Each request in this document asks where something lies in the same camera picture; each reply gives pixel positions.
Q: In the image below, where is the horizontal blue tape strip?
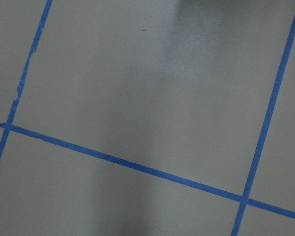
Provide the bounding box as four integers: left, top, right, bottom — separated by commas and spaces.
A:
10, 125, 295, 219

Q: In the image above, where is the blue tape strip right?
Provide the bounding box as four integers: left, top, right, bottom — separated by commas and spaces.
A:
231, 14, 295, 236

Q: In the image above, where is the vertical blue tape strip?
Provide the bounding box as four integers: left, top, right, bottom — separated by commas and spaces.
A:
0, 0, 53, 159

